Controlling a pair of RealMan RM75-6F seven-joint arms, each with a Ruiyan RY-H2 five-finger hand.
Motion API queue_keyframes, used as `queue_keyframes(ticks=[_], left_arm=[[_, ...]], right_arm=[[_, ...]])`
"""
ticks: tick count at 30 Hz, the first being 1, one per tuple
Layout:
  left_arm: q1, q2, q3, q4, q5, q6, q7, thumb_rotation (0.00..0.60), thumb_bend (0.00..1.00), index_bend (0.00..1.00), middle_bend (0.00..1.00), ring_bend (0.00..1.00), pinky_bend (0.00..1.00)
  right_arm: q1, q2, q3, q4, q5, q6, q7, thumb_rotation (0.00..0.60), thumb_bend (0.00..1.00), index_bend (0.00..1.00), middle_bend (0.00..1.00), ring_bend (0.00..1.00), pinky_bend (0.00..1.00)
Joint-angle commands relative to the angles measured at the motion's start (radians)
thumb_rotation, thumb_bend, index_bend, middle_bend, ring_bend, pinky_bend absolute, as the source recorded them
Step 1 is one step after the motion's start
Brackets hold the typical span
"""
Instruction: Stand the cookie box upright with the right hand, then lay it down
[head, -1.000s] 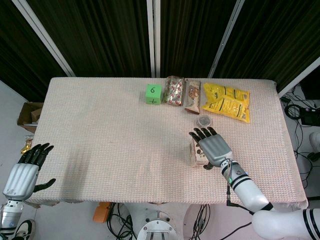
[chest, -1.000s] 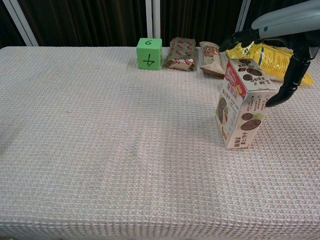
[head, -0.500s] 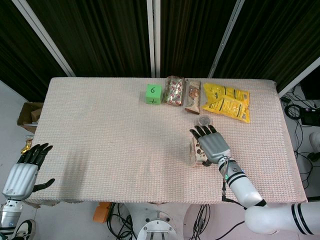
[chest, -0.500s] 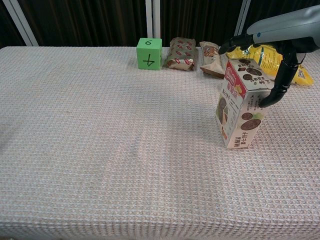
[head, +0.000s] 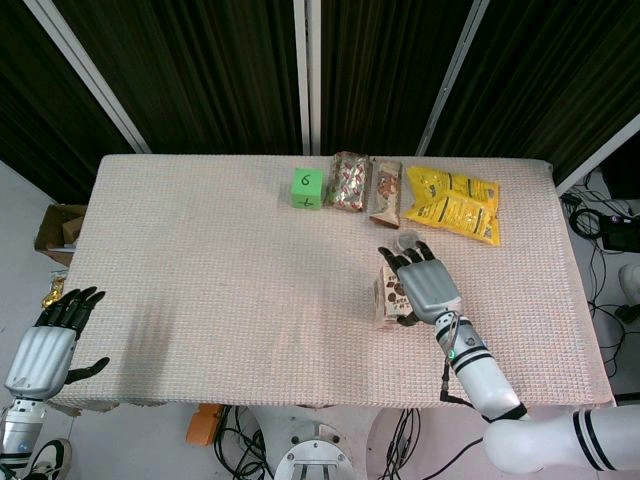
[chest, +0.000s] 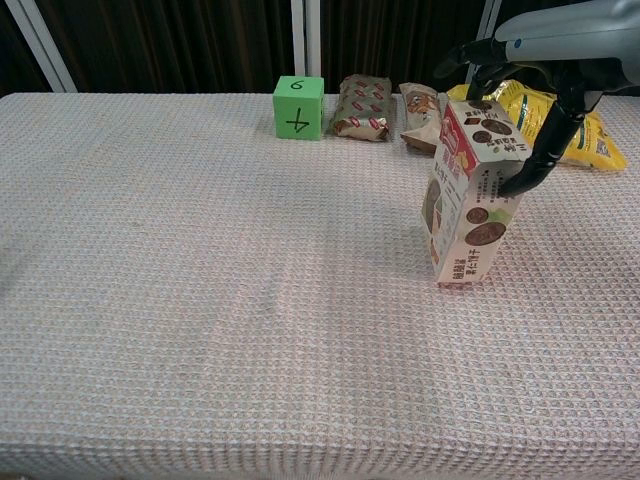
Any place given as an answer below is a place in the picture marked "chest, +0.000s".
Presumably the cookie box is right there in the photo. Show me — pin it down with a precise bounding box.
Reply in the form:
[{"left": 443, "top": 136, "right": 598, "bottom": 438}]
[{"left": 423, "top": 98, "right": 530, "bottom": 290}]

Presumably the green numbered foam cube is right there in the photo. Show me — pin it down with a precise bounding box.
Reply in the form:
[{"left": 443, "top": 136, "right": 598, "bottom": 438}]
[{"left": 272, "top": 75, "right": 325, "bottom": 141}]

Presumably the beige waffle-weave tablecloth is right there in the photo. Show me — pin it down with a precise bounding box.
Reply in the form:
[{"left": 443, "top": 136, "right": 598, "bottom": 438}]
[{"left": 0, "top": 92, "right": 640, "bottom": 480}]

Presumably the dark curtain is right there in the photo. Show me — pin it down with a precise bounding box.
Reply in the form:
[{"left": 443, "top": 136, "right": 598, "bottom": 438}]
[{"left": 0, "top": 0, "right": 640, "bottom": 96}]

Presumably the slanted white frame post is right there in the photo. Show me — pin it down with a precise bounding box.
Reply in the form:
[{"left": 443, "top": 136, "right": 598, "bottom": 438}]
[
  {"left": 464, "top": 0, "right": 503, "bottom": 85},
  {"left": 4, "top": 0, "right": 79, "bottom": 94}
]

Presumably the yellow snack bag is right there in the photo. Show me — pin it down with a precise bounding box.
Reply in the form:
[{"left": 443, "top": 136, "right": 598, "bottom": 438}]
[{"left": 446, "top": 79, "right": 628, "bottom": 173}]

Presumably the beige cartoon snack pack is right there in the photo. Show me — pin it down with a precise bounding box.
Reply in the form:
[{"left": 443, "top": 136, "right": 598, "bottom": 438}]
[{"left": 398, "top": 82, "right": 448, "bottom": 158}]

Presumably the upright white frame post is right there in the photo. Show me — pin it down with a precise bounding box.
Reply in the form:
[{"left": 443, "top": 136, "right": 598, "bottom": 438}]
[
  {"left": 306, "top": 0, "right": 322, "bottom": 81},
  {"left": 291, "top": 0, "right": 307, "bottom": 81}
]

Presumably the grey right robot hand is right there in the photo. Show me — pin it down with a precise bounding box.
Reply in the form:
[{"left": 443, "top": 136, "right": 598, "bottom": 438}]
[{"left": 433, "top": 0, "right": 640, "bottom": 197}]

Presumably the brown red-logo snack pack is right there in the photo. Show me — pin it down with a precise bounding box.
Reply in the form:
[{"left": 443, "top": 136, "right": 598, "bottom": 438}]
[{"left": 327, "top": 74, "right": 397, "bottom": 143}]

